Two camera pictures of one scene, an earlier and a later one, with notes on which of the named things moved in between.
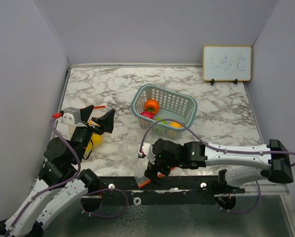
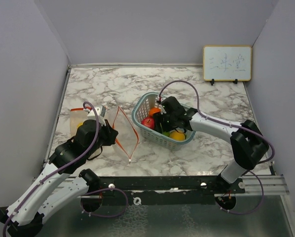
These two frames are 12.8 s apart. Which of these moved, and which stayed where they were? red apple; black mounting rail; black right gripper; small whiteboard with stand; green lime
Moved: red apple; black right gripper; green lime
Stayed: small whiteboard with stand; black mounting rail
